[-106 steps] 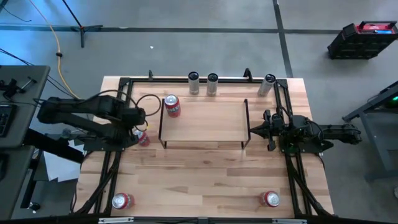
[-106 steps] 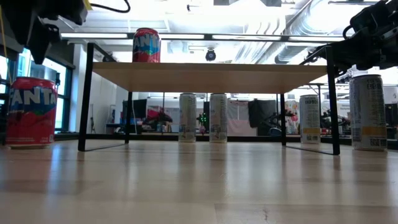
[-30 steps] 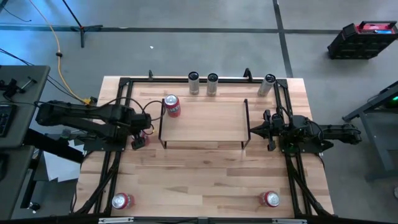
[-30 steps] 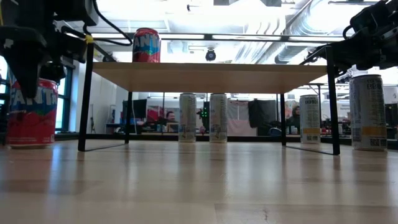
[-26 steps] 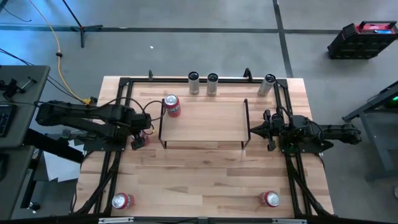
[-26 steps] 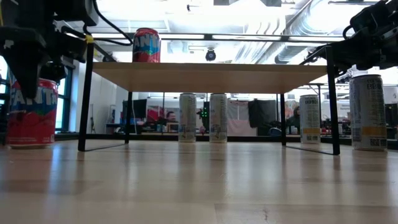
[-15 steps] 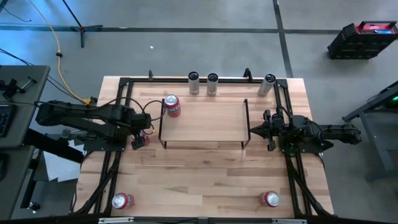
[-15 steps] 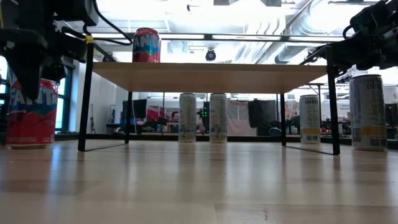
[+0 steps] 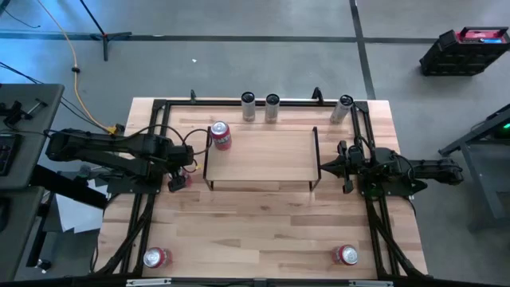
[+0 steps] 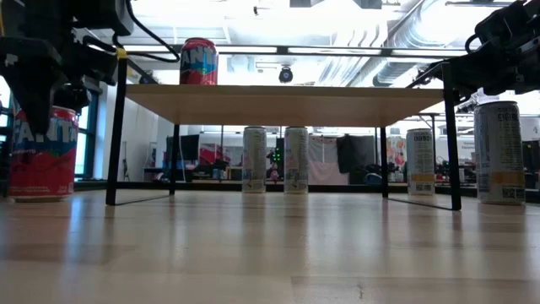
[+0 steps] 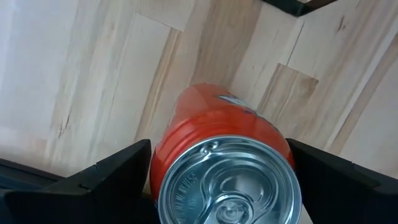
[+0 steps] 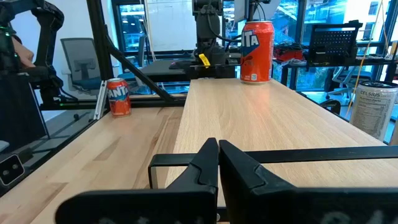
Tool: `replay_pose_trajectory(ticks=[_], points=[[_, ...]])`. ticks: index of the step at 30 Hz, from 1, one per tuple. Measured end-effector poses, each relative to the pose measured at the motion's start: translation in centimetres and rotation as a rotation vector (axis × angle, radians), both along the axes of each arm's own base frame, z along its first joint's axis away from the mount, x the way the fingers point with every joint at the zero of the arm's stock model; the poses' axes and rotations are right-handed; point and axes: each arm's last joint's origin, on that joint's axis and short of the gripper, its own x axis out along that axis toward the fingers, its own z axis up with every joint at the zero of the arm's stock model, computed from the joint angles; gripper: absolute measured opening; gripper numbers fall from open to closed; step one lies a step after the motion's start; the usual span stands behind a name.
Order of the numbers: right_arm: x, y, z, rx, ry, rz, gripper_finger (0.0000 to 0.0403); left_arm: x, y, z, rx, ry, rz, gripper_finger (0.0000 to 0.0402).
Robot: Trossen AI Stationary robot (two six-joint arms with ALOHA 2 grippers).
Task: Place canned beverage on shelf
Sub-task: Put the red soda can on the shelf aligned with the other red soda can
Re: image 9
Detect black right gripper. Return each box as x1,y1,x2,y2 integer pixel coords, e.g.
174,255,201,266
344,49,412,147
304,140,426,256
320,140,374,195

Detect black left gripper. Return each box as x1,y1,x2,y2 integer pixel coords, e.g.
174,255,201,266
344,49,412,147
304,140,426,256
167,145,196,193

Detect white Celsius drink can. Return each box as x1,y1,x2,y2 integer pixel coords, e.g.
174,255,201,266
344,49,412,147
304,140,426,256
240,91,257,123
329,94,355,125
265,92,281,124

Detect white paper sheets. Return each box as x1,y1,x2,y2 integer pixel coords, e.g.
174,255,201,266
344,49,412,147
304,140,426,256
54,178,109,234

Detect black desk beam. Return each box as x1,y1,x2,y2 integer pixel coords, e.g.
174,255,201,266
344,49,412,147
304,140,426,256
29,164,108,210

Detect grey metal stand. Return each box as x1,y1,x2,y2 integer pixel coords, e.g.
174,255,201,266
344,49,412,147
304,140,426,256
437,102,510,234

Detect grey office desk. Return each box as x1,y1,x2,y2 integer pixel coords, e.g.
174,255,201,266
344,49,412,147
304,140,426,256
0,82,65,191
0,186,45,282

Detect black red tool case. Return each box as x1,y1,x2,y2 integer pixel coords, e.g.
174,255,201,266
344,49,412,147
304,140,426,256
418,26,510,77

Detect black tripod stand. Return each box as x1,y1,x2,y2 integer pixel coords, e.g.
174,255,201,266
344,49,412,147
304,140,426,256
78,0,133,63

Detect black keyboard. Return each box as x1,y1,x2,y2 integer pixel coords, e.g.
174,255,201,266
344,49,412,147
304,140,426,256
0,133,23,177

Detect black clamp tool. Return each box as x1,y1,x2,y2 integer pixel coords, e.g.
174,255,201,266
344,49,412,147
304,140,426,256
0,98,49,128

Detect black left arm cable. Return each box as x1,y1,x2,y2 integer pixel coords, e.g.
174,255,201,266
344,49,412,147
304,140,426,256
119,124,214,159

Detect wooden shelf with black frame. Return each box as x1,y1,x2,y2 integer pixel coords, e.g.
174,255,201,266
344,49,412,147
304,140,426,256
202,125,322,192

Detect silver metal bracket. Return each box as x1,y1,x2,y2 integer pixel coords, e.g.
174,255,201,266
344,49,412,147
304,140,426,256
126,277,172,287
349,280,394,287

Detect black aluminium table frame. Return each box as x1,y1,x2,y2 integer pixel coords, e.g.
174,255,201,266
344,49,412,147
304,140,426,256
95,88,430,280

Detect yellow extension cable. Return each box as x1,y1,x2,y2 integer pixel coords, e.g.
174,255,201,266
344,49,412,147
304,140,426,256
37,0,120,136

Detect black floor cable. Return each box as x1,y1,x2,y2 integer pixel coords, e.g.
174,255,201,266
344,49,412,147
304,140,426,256
0,61,115,132

